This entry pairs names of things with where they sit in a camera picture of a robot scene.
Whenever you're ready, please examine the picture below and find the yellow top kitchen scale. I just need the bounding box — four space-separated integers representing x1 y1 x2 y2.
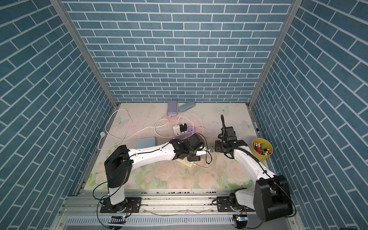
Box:
180 158 194 167

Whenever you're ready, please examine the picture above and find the purple power strip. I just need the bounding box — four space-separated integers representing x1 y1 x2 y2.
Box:
173 126 194 140

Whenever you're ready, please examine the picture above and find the black charger adapter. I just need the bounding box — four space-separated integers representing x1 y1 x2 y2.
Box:
179 123 188 132

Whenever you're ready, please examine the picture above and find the white usb charging cable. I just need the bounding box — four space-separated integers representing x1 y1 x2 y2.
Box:
175 112 218 170

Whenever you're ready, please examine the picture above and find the blue top kitchen scale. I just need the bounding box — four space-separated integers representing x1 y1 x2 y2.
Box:
136 137 156 149

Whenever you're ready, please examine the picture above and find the white charger adapter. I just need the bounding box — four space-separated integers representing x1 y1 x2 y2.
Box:
173 125 181 136

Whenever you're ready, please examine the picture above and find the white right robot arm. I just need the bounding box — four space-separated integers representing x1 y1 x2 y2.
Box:
215 126 296 222

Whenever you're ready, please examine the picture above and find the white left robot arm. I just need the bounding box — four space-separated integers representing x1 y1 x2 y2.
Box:
104 133 209 206

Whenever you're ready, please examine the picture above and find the yellow cup with pens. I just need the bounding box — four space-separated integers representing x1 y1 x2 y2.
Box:
250 138 274 162

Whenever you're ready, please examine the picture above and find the white power strip cord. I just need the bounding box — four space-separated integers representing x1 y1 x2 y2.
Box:
97 108 174 150

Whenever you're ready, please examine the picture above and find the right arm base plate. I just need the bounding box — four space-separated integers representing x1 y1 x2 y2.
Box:
212 196 255 213

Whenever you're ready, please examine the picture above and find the aluminium front rail frame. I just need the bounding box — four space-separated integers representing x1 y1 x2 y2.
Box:
51 189 304 230

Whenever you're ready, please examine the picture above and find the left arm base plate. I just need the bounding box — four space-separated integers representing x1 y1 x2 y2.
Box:
100 197 142 214

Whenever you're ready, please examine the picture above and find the aluminium corner post right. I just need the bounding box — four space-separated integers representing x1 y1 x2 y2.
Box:
247 0 304 109

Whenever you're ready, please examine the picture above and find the aluminium corner post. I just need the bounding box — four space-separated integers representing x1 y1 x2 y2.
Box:
49 0 119 109
247 0 304 109

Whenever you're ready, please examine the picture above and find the aluminium corner post left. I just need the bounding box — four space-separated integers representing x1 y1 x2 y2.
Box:
49 0 119 109

